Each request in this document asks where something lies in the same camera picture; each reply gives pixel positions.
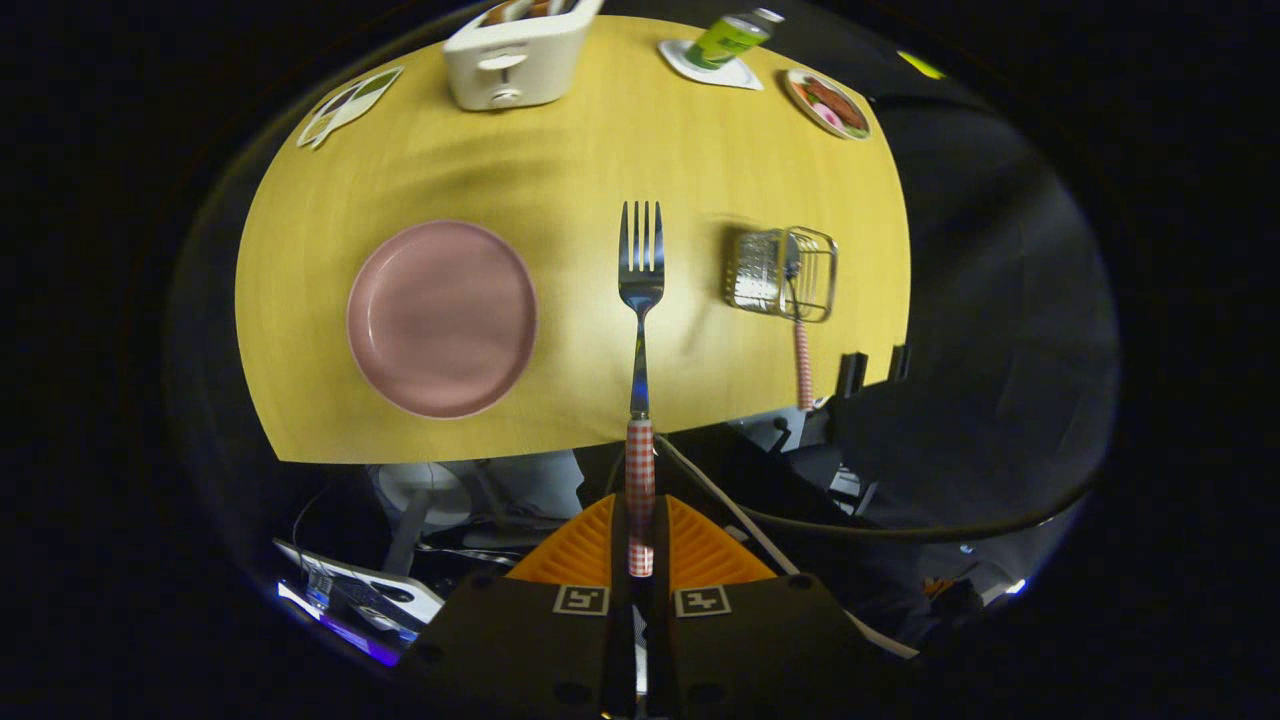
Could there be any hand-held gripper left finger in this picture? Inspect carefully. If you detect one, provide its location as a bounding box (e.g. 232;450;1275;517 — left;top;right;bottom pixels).
408;494;635;720

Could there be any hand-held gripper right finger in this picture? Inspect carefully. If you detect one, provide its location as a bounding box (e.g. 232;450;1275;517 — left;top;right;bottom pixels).
653;494;893;720

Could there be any spoon with red checked handle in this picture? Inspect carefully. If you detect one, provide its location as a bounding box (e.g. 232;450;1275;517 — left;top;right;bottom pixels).
783;235;816;412

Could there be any fork with red checked handle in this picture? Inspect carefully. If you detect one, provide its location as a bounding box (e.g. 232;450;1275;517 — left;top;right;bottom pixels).
617;201;666;579

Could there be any white flat device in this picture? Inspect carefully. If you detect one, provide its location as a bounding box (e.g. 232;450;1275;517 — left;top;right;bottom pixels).
273;538;446;641

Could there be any pink round plate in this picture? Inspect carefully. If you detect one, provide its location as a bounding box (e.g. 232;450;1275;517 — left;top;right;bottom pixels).
346;220;539;420

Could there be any plate of toy food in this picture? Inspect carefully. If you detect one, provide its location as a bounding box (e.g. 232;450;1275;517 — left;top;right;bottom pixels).
783;68;872;141

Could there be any white square coaster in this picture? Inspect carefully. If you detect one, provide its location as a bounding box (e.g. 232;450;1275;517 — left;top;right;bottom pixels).
659;38;764;92

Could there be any white toaster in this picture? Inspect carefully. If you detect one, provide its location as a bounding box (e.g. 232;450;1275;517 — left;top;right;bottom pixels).
443;0;604;112

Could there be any green label drink bottle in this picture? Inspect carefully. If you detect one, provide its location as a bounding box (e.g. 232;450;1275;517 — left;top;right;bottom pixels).
686;8;786;71

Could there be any white divided condiment tray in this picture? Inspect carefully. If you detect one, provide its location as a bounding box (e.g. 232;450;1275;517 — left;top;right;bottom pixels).
297;66;405;151

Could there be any white cable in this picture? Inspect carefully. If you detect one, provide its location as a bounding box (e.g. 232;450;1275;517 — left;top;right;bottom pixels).
655;435;919;661

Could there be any black cable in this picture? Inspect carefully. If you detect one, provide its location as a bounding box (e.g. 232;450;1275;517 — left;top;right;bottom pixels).
740;480;1091;544

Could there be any small metal wire basket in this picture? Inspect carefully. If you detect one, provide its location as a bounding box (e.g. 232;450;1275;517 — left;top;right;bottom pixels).
725;226;839;323

